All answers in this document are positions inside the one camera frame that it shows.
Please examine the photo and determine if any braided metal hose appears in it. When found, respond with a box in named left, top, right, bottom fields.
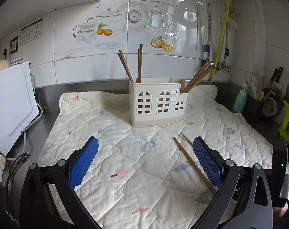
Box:
left=221, top=4, right=231, bottom=65
left=199, top=0, right=212, bottom=65

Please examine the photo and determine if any red-capped water valve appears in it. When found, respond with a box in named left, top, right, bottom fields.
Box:
left=201, top=60, right=216, bottom=71

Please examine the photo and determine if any metal water valve right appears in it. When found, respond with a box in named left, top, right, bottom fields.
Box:
left=218, top=62, right=232, bottom=74

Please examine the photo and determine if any person's right hand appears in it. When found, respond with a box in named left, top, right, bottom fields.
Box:
left=273, top=201, right=289, bottom=221

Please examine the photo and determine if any braided metal hose right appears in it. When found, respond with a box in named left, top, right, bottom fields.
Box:
left=221, top=4, right=231, bottom=65

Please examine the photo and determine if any white rice paddle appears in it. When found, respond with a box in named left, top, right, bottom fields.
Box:
left=251, top=76, right=257, bottom=100

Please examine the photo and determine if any cream utensil holder with windows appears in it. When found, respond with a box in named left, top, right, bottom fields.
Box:
left=129, top=78, right=188, bottom=127

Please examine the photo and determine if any white power cable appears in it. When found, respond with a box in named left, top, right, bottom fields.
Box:
left=6, top=73, right=45, bottom=160

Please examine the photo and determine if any black utensil pot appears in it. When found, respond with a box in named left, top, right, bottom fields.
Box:
left=243, top=94, right=263, bottom=123

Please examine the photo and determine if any wooden spoon in pot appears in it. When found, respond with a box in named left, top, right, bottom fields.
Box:
left=257, top=90, right=265, bottom=101

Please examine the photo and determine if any wall instruction sticker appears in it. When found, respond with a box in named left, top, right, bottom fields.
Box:
left=19, top=18, right=43, bottom=46

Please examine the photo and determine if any quilted white patterned mat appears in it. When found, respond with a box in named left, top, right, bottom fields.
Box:
left=38, top=85, right=273, bottom=228

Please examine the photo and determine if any kitchen knife black handle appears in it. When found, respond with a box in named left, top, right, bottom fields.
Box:
left=266, top=66, right=283, bottom=88

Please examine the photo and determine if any white microwave oven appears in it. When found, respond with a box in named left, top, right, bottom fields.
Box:
left=0, top=61, right=39, bottom=155

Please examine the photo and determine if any black pan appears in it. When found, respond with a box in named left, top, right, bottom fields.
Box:
left=262, top=87, right=281, bottom=117

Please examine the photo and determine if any upright wooden chopstick in holder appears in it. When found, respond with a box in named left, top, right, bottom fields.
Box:
left=136, top=44, right=143, bottom=83

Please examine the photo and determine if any yellow gas hose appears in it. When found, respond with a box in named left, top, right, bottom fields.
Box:
left=209, top=0, right=231, bottom=85

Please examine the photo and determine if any teal soap dispenser bottle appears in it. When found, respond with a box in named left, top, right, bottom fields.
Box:
left=233, top=84, right=248, bottom=113

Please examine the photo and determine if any braided metal hose left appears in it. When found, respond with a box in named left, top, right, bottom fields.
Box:
left=199, top=0, right=212, bottom=65

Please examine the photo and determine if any black cable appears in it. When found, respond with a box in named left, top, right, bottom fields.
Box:
left=3, top=151, right=31, bottom=196

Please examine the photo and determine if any wall power socket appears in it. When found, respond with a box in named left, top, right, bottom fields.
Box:
left=10, top=36, right=19, bottom=54

